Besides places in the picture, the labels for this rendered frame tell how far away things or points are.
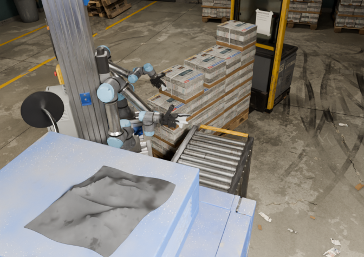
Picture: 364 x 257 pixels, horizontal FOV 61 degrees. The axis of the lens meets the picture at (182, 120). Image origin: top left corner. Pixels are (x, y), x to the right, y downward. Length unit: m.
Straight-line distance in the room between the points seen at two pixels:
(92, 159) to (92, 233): 0.30
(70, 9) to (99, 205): 1.61
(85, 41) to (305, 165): 2.66
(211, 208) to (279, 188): 2.32
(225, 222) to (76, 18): 1.68
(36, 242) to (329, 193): 3.02
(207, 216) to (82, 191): 0.43
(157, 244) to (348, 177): 3.14
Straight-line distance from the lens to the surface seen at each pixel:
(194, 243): 1.05
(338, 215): 3.37
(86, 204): 0.90
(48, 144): 1.19
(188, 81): 2.95
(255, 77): 4.53
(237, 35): 3.63
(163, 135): 3.24
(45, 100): 1.38
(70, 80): 2.45
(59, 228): 0.89
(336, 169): 3.84
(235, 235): 1.07
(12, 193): 1.05
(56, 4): 2.27
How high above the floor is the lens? 2.42
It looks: 35 degrees down
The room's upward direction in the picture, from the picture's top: 2 degrees counter-clockwise
